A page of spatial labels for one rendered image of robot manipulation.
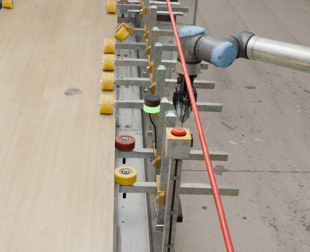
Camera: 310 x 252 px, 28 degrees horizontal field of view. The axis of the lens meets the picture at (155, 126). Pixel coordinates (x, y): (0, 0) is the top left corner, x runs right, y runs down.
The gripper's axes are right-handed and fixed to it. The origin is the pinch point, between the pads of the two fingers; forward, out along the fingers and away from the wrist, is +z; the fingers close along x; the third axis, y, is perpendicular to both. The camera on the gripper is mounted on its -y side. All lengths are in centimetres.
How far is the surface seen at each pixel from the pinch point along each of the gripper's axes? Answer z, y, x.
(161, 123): 0.3, 4.3, -8.3
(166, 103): -8.1, 4.4, -7.1
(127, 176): 10.7, 27.1, -21.1
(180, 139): -20, 57, -8
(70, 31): 11, -135, -52
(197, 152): 15.1, -0.7, 7.5
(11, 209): 12, 48, -58
